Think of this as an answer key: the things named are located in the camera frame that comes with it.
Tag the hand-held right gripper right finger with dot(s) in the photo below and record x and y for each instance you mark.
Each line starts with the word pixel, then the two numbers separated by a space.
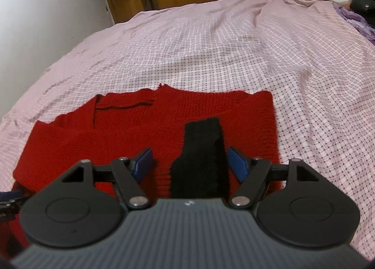
pixel 238 165

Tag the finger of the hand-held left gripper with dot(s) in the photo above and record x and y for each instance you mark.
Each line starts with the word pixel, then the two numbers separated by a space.
pixel 10 198

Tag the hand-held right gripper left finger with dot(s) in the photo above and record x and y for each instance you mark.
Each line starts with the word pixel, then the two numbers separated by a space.
pixel 142 166

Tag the red knit sweater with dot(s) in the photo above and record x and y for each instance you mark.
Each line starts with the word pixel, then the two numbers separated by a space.
pixel 117 128

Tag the pink checked bed sheet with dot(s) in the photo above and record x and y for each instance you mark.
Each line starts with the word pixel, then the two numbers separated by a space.
pixel 205 52

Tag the purple lace cloth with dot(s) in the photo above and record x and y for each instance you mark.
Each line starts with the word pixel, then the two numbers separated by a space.
pixel 356 21

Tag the black jacket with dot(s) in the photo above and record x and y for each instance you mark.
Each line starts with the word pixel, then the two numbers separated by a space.
pixel 364 4

